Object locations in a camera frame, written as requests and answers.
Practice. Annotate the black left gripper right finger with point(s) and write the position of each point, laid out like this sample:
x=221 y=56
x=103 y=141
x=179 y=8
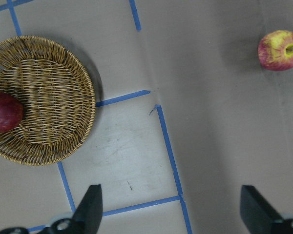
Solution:
x=259 y=216

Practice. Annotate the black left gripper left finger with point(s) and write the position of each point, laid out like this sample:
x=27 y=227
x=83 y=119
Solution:
x=85 y=220

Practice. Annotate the yellow-red apple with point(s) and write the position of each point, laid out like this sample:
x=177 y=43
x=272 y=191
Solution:
x=275 y=50

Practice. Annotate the wicker basket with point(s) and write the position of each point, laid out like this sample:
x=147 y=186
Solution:
x=58 y=97

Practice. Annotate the dark red apple in basket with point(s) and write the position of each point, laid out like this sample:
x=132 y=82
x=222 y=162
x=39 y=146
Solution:
x=11 y=112

